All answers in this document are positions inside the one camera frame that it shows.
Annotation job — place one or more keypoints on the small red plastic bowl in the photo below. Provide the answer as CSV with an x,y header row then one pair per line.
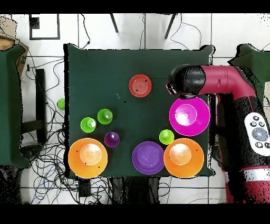
x,y
140,85

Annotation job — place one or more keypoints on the purple plastic bowl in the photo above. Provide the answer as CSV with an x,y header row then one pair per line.
x,y
147,157

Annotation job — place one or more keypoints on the green plastic cup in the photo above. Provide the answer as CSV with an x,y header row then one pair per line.
x,y
166,137
102,118
86,126

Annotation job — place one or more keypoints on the small green plastic bowl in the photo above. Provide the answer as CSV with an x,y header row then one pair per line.
x,y
61,104

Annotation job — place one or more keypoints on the large orange plastic bowl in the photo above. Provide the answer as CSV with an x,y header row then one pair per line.
x,y
88,170
183,167

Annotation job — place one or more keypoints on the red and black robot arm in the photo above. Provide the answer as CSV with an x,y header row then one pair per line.
x,y
227,80

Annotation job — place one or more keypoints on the large pink plastic bowl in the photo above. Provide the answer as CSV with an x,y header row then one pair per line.
x,y
189,129

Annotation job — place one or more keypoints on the black stand bar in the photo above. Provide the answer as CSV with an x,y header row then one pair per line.
x,y
41,95
212,126

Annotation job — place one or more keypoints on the black tripod leg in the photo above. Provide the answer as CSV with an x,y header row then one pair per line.
x,y
114,23
170,26

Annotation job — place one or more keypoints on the dark green table cloth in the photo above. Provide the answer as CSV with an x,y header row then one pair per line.
x,y
105,63

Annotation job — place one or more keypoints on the purple plastic cup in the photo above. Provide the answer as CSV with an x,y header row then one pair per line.
x,y
111,141

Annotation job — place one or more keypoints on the green side table cloth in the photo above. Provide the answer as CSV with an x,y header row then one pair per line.
x,y
10,105
255,57

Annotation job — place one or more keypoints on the black floor power box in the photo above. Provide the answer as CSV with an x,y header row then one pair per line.
x,y
84,188

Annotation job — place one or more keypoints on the brown cardboard box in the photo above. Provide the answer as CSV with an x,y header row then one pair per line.
x,y
22,61

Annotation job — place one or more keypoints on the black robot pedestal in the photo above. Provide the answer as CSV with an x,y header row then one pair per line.
x,y
135,190

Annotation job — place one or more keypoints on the black square floor frame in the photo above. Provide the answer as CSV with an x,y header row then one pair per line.
x,y
44,38

